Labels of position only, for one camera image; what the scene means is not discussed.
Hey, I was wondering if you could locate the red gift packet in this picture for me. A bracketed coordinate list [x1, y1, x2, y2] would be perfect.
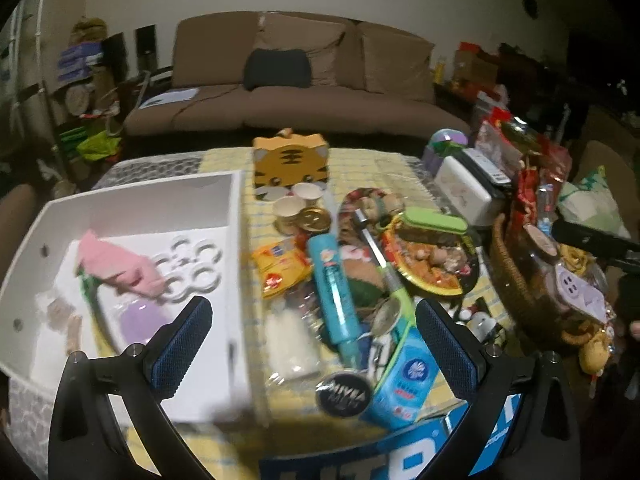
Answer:
[515, 142, 573, 221]

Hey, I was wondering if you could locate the green plastic bag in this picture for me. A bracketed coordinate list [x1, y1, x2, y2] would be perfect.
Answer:
[76, 130, 122, 162]

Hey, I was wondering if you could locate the yellow plush keychain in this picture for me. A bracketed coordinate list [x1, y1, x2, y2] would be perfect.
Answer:
[579, 334, 612, 376]

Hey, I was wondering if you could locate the green leaf print pillow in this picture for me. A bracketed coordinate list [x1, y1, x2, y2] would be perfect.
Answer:
[556, 166, 632, 242]

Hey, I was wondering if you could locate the white remote control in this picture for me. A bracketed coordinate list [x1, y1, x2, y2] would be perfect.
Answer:
[460, 147, 513, 187]

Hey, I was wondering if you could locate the yellow snack packet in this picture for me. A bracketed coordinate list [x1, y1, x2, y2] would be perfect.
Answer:
[251, 237, 314, 302]

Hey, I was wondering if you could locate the instant noodle bowl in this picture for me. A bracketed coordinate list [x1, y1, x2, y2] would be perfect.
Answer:
[381, 215, 482, 297]

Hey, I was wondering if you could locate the dark cushion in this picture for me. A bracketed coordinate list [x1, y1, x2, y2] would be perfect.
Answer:
[244, 48, 312, 93]

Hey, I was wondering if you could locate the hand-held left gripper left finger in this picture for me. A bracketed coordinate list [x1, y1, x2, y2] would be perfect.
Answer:
[47, 296, 213, 480]

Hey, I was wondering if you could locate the blue printed box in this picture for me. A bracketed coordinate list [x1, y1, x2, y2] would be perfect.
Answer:
[259, 392, 523, 480]

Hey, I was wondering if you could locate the brown sofa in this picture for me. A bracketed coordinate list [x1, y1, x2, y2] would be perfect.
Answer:
[122, 10, 472, 137]

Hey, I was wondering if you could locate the pink cloth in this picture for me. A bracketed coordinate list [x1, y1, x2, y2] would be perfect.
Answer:
[75, 230, 168, 297]

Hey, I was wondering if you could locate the brown wicker basket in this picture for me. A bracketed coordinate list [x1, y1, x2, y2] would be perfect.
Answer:
[491, 212, 623, 357]

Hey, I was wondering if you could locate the teal tube bottle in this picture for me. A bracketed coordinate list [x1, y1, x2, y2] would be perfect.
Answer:
[306, 233, 364, 367]

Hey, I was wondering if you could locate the white plastic ring holder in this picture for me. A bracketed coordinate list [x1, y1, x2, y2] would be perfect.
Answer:
[152, 237, 221, 305]

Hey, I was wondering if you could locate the white paper sheet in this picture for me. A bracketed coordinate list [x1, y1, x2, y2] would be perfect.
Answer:
[139, 87, 199, 109]

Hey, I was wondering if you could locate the gold tin can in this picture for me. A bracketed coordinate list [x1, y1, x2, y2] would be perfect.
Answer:
[299, 207, 334, 237]

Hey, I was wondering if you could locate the dark round cream tin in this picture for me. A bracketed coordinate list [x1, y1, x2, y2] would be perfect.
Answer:
[315, 372, 374, 419]

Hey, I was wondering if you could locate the white paper cup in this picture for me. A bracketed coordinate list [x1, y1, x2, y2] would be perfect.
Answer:
[272, 195, 304, 234]
[292, 182, 324, 205]

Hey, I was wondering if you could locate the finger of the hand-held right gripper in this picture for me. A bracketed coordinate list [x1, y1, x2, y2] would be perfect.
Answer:
[551, 217, 640, 273]

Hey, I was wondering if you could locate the clear bag of white powder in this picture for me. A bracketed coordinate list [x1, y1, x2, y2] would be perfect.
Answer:
[264, 310, 322, 387]

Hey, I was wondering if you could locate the glass jar with brown lid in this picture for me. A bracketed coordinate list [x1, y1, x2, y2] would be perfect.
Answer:
[517, 224, 563, 291]

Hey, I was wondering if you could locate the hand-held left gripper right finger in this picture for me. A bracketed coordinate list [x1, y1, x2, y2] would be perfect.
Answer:
[415, 299, 583, 480]

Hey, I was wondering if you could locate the purple round pad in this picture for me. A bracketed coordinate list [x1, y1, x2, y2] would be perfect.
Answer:
[119, 297, 168, 343]

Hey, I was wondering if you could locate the white storage box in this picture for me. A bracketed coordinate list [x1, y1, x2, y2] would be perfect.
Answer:
[0, 170, 252, 426]

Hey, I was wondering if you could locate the lavender power strip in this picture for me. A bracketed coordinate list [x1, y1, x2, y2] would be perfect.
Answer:
[554, 261, 610, 322]

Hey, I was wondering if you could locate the blue tissue packet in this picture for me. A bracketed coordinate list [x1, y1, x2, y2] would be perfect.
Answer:
[371, 324, 442, 432]

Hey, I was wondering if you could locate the brown teddy bear figurine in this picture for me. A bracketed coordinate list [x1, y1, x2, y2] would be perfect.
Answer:
[357, 191, 406, 226]

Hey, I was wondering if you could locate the yellow checked tablecloth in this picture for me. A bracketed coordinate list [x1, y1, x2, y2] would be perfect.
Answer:
[125, 146, 501, 480]

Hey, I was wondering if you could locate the green pencil case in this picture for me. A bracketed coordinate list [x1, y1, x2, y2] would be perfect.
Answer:
[401, 207, 469, 234]

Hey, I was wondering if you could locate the orange tiger-shaped box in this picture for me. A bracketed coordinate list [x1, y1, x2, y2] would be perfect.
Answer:
[252, 129, 331, 202]

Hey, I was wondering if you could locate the white tissue box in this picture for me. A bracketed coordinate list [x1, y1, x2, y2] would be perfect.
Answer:
[433, 155, 497, 227]

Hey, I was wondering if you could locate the purple round container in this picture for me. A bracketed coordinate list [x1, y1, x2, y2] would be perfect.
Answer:
[424, 128, 470, 163]

